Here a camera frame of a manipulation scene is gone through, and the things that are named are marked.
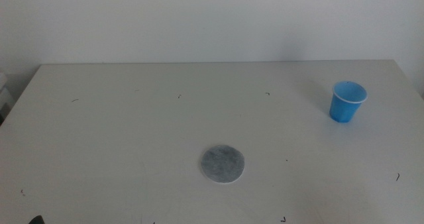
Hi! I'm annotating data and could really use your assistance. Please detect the grey round cup mat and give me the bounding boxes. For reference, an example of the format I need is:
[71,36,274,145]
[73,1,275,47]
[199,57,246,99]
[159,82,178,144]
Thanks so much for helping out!
[200,144,246,184]

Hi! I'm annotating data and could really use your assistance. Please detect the blue plastic cup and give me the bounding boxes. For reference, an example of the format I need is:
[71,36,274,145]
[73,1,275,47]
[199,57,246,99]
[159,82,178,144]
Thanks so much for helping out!
[329,80,368,124]

